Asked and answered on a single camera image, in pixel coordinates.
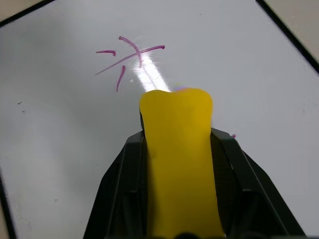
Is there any black-framed whiteboard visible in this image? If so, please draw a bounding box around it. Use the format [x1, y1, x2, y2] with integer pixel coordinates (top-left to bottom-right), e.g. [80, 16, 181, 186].
[0, 0, 319, 239]

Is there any yellow whiteboard eraser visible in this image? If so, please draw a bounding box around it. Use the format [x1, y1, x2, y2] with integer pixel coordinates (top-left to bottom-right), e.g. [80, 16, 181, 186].
[138, 87, 225, 237]

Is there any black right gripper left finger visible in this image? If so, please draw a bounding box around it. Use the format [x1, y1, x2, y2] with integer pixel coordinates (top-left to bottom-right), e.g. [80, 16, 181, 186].
[83, 130, 156, 239]

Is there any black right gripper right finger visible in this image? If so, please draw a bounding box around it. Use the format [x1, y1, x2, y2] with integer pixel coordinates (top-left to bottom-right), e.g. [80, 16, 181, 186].
[210, 126, 306, 239]

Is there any purple marker drawing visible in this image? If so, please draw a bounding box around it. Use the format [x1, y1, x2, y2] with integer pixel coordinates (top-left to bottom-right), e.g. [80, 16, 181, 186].
[94, 36, 165, 92]

